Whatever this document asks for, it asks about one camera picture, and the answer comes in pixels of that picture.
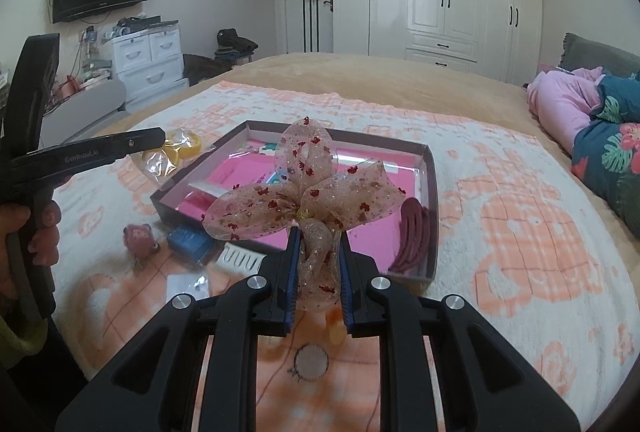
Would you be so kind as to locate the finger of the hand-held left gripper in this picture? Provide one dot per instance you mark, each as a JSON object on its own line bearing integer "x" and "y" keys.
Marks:
{"x": 95, "y": 154}

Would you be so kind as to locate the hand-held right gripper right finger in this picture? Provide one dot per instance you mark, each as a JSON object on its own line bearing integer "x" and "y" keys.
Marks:
{"x": 347, "y": 307}

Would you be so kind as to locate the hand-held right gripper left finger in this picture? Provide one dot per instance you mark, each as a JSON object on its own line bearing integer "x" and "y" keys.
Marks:
{"x": 292, "y": 302}

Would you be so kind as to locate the white hair claw clip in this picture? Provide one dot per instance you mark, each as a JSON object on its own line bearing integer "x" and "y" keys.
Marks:
{"x": 240, "y": 258}

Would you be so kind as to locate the bagged yellow bangle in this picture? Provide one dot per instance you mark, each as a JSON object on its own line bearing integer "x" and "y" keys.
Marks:
{"x": 182, "y": 144}

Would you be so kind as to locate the sheer floral bow hair clip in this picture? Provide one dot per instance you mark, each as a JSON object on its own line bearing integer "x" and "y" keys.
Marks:
{"x": 320, "y": 197}

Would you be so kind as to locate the small clear bag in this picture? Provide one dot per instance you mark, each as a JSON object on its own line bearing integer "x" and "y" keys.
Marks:
{"x": 185, "y": 286}

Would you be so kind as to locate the blue hair clip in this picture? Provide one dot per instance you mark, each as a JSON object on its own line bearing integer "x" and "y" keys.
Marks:
{"x": 189, "y": 246}

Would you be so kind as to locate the shallow pink-lined jewelry box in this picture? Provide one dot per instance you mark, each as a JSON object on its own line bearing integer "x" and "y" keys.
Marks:
{"x": 250, "y": 169}

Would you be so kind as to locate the person's left forearm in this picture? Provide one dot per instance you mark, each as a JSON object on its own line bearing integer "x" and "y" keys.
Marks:
{"x": 17, "y": 337}

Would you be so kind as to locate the cluttered side shelf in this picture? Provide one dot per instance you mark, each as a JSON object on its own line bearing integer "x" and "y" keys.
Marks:
{"x": 85, "y": 71}

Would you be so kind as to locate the dark red hair clip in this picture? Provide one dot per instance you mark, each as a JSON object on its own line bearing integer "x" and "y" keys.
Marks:
{"x": 412, "y": 232}

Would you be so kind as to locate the white drawer cabinet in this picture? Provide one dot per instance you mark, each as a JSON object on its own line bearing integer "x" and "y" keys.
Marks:
{"x": 150, "y": 66}

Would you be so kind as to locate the black set-top box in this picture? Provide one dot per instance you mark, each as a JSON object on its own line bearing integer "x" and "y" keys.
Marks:
{"x": 146, "y": 22}

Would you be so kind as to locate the dark bag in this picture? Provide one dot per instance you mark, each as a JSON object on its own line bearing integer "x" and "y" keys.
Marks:
{"x": 205, "y": 67}

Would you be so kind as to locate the pile of dark clothes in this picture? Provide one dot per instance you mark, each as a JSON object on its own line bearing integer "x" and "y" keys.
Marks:
{"x": 235, "y": 41}

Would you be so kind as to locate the orange and white printed blanket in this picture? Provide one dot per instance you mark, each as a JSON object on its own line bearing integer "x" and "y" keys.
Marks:
{"x": 500, "y": 212}

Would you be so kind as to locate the tan bedspread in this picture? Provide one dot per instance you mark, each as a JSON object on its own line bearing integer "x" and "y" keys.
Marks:
{"x": 350, "y": 76}

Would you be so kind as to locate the pink quilt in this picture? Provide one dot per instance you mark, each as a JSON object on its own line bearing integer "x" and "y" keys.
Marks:
{"x": 560, "y": 106}

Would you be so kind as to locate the dark floral quilt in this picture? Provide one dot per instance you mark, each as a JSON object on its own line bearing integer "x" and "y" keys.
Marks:
{"x": 605, "y": 151}

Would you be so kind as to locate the grey pillow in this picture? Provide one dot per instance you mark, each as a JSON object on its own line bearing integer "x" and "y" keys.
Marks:
{"x": 595, "y": 54}

